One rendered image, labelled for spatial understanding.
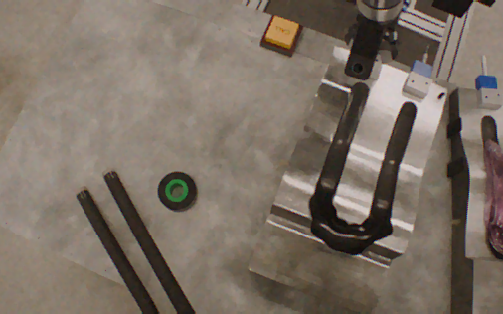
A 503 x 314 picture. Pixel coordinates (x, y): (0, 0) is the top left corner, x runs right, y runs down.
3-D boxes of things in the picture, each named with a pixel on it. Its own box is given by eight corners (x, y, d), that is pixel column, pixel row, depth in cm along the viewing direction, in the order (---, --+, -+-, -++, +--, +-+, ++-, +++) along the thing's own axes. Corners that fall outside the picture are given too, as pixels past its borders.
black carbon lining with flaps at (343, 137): (351, 82, 102) (360, 63, 92) (420, 110, 100) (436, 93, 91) (293, 236, 93) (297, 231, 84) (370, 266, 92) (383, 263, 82)
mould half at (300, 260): (329, 63, 110) (338, 35, 97) (433, 104, 108) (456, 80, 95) (247, 270, 98) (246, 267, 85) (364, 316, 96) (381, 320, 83)
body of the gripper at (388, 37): (402, 16, 88) (410, -17, 76) (389, 56, 87) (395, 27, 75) (363, 4, 89) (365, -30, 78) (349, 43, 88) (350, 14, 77)
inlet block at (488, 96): (468, 60, 108) (478, 49, 103) (488, 62, 108) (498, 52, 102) (472, 111, 104) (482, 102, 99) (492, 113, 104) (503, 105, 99)
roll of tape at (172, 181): (200, 208, 102) (198, 206, 98) (163, 215, 101) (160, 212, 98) (194, 172, 104) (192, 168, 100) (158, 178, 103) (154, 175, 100)
